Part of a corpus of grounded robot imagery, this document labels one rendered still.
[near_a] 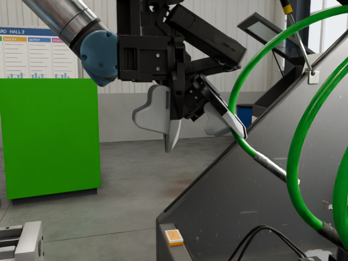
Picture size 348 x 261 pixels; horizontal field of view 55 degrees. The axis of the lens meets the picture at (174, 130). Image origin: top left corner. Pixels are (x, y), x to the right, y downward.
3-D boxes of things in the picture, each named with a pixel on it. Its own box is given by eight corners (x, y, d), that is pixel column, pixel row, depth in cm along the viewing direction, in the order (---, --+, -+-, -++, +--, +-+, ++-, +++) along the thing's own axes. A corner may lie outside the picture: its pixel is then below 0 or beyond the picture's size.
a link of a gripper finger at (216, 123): (223, 154, 62) (196, 117, 66) (248, 133, 61) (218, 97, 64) (218, 152, 59) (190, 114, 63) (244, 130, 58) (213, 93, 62)
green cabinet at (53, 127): (87, 174, 454) (83, 78, 434) (101, 194, 377) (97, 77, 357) (10, 183, 416) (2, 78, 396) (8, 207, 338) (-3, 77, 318)
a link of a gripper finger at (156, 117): (133, 153, 45) (132, 84, 44) (176, 151, 46) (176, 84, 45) (136, 159, 42) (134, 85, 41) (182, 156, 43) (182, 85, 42)
